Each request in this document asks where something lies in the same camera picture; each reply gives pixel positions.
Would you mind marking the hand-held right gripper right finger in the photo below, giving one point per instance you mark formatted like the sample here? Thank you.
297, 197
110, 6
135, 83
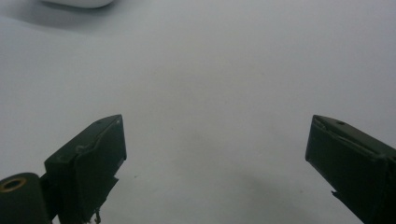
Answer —
351, 165

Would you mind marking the white rounded object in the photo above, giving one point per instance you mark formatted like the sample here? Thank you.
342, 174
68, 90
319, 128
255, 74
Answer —
79, 2

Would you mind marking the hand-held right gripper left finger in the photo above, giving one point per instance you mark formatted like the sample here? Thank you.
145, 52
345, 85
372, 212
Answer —
90, 165

